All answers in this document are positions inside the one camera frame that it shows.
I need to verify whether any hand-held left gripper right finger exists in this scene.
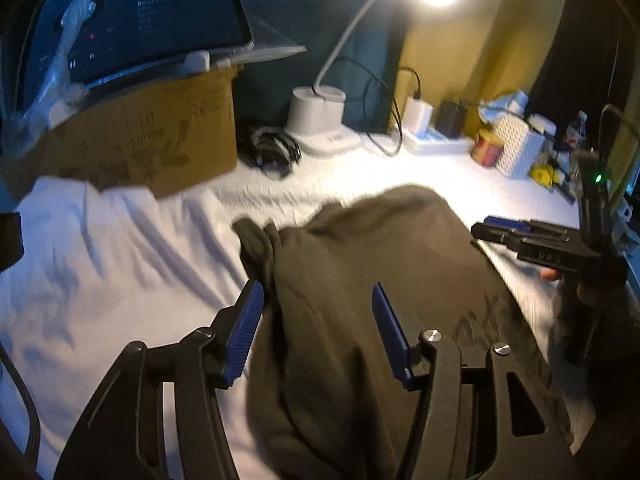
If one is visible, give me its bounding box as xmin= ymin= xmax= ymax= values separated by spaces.
xmin=371 ymin=282 xmax=582 ymax=480

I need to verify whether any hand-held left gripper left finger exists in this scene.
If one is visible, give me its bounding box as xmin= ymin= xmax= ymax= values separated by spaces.
xmin=52 ymin=280 xmax=265 ymax=480

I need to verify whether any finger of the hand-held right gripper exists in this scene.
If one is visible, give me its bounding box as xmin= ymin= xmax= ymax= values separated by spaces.
xmin=483 ymin=216 xmax=568 ymax=237
xmin=470 ymin=223 xmax=522 ymax=257

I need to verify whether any brown t-shirt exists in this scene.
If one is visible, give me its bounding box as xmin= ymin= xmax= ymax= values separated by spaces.
xmin=232 ymin=185 xmax=576 ymax=480

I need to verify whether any person's right hand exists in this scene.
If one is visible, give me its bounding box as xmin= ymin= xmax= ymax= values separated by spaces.
xmin=539 ymin=267 xmax=626 ymax=311

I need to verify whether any yellow duck snack bag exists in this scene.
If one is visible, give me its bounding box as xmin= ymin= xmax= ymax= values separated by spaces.
xmin=529 ymin=164 xmax=566 ymax=190

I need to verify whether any white perforated plastic basket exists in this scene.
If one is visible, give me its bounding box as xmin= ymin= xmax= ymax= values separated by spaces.
xmin=492 ymin=116 xmax=545 ymax=181

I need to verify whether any red and yellow can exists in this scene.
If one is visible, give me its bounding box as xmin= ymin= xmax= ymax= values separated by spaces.
xmin=471 ymin=129 xmax=506 ymax=168

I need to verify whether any clear jar with white lid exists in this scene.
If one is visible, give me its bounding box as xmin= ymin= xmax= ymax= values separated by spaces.
xmin=529 ymin=114 xmax=557 ymax=147

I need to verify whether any white power strip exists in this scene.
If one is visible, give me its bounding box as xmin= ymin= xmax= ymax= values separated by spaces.
xmin=402 ymin=129 xmax=476 ymax=156

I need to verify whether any plastic water bottle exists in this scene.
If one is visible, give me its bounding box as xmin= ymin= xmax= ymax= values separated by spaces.
xmin=566 ymin=110 xmax=590 ymax=153

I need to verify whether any black power adapter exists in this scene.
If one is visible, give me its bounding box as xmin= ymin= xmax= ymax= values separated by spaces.
xmin=436 ymin=100 xmax=470 ymax=140

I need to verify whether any light blue pack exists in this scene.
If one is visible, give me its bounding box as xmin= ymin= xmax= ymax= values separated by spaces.
xmin=477 ymin=89 xmax=531 ymax=123

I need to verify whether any white charger plug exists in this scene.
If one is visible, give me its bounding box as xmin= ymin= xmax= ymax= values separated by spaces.
xmin=402 ymin=91 xmax=433 ymax=135

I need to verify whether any white desk lamp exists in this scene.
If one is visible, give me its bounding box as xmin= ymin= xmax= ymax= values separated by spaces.
xmin=286 ymin=0 xmax=468 ymax=157

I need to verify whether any cardboard box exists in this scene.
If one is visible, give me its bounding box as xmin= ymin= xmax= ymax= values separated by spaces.
xmin=0 ymin=62 xmax=240 ymax=203

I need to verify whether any clear plastic wrap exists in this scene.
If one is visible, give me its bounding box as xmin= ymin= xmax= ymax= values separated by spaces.
xmin=5 ymin=0 xmax=101 ymax=141

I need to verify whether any tablet computer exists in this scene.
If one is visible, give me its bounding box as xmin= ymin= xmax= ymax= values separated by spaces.
xmin=15 ymin=0 xmax=256 ymax=111

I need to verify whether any black looped cable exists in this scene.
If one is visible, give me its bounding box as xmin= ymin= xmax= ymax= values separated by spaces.
xmin=312 ymin=56 xmax=405 ymax=157

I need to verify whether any black charger cable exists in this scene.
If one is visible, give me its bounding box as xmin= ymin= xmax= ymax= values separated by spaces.
xmin=396 ymin=66 xmax=425 ymax=102

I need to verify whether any black cable bundle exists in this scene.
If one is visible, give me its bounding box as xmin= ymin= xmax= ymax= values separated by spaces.
xmin=240 ymin=120 xmax=303 ymax=181

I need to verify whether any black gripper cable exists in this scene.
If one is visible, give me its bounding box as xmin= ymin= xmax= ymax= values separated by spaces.
xmin=0 ymin=344 xmax=43 ymax=480

